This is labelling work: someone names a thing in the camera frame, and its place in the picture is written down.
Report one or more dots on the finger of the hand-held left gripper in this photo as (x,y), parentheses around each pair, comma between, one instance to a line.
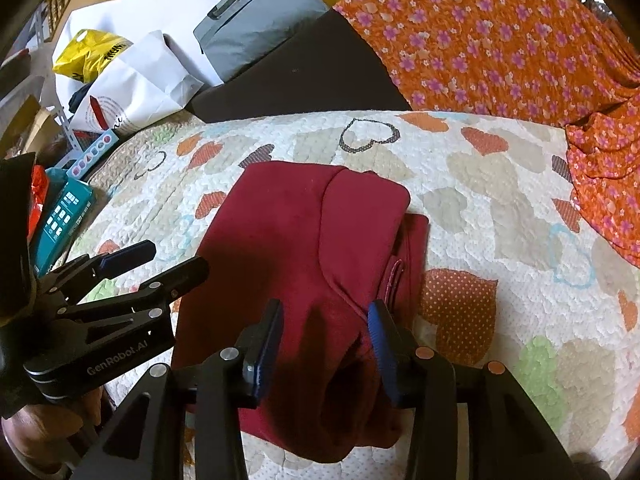
(125,256)
(185,272)

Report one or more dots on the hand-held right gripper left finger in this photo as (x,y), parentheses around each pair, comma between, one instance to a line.
(265,357)

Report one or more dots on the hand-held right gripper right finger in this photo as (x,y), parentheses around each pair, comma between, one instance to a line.
(381,357)

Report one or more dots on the maroon small garment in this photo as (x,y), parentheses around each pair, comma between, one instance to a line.
(280,230)

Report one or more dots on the person's left hand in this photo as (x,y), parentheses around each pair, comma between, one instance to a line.
(35,435)

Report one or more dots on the teal box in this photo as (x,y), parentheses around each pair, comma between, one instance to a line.
(65,215)

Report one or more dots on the red packet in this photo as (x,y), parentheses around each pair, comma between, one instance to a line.
(37,200)

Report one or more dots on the pink dotted box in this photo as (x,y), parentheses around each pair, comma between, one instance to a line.
(92,152)

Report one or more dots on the brown cardboard box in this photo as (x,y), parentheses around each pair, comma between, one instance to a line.
(25,125)

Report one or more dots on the white paper bag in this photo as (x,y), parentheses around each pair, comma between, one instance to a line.
(135,90)

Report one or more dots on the heart print quilt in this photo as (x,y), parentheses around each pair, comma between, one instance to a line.
(500,210)

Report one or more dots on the yellow plastic bag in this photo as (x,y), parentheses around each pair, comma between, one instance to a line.
(87,55)

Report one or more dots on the black mattress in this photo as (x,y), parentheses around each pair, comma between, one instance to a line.
(300,80)

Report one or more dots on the grey bag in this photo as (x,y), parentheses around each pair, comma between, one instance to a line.
(260,20)

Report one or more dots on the small orange floral cloth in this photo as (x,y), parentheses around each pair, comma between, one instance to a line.
(607,185)

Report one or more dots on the large orange floral cloth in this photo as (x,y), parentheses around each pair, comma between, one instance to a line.
(475,35)

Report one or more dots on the grey metal bracket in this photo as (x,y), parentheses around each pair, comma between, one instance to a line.
(67,127)

